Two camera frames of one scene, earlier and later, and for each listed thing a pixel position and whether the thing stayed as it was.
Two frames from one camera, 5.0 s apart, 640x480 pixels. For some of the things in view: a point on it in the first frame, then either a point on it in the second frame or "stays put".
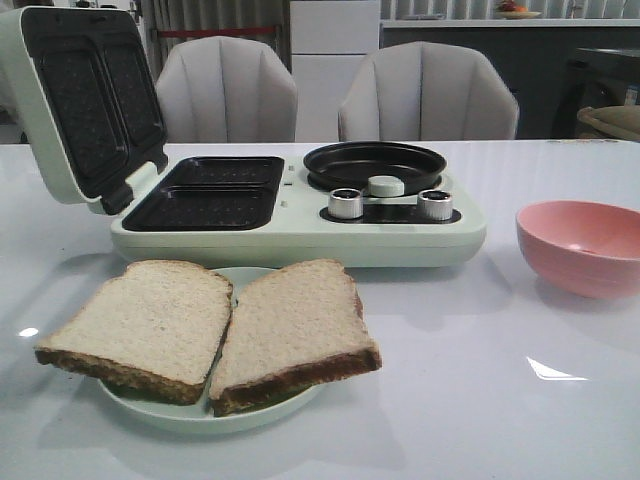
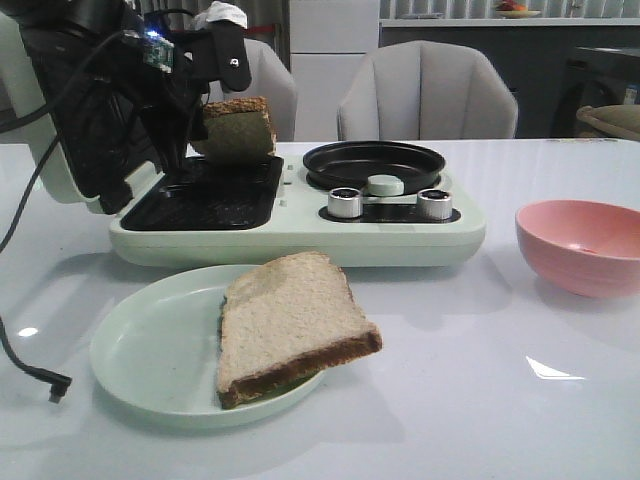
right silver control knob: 437,204 stays put
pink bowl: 587,248 stays put
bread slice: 155,330 → 239,129
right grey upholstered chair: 419,91 stays put
